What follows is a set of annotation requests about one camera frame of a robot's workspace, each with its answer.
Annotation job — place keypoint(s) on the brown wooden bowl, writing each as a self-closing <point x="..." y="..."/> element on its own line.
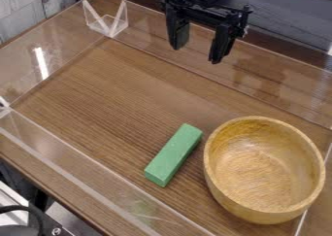
<point x="265" y="169"/>

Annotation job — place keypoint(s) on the black metal table bracket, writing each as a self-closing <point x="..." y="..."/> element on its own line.
<point x="53" y="228"/>

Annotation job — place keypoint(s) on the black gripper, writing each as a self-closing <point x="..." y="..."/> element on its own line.
<point x="210" y="12"/>

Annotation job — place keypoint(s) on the green rectangular block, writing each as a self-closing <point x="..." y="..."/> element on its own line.
<point x="170" y="158"/>

